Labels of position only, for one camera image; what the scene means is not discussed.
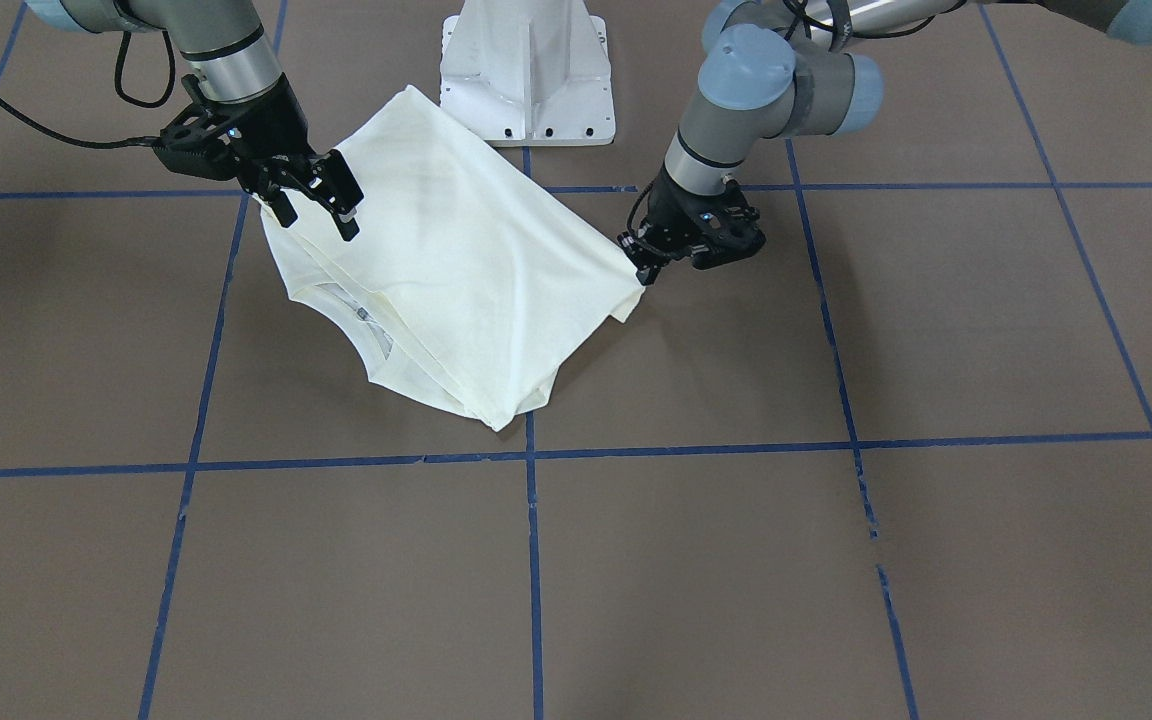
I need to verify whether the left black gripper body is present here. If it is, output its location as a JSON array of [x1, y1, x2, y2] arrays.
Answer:
[[636, 168, 726, 266]]

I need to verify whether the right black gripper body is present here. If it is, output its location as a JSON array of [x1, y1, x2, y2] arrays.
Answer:
[[227, 76, 317, 200]]

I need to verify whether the cream long-sleeve cat shirt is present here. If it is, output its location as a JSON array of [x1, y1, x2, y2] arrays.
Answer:
[[262, 86, 643, 430]]

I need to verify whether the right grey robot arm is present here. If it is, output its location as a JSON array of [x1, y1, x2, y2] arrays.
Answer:
[[28, 1, 364, 241]]

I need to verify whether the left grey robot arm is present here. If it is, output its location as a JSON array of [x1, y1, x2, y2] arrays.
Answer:
[[616, 1, 1152, 287]]

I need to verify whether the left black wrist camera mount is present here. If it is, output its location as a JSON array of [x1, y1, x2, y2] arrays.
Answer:
[[685, 179, 765, 270]]

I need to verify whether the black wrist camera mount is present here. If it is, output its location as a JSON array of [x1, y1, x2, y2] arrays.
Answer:
[[150, 74, 238, 181], [685, 179, 765, 270]]

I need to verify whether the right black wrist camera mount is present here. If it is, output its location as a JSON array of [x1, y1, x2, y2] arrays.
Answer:
[[150, 74, 238, 181]]

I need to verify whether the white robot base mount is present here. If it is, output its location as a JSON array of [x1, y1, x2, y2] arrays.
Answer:
[[439, 1, 617, 147]]

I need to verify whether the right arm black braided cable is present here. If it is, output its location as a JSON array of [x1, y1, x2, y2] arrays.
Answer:
[[0, 10, 182, 153]]

